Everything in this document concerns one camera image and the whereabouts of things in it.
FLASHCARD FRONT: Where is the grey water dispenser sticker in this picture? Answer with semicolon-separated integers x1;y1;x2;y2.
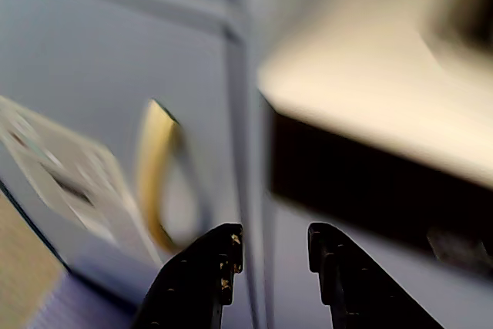
0;96;163;268

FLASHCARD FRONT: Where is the blue-grey toy kitchen body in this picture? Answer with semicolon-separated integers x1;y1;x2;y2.
0;0;493;329

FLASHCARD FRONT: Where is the gold slim fridge door handle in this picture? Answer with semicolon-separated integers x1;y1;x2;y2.
136;98;186;253

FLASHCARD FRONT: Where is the blue fridge door with dispenser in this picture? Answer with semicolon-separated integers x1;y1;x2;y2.
0;0;247;329

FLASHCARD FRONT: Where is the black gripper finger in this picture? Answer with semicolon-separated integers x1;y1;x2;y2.
307;223;444;329
132;223;244;329

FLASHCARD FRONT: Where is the blue dishwasher door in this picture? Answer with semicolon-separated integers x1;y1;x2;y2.
265;190;493;329

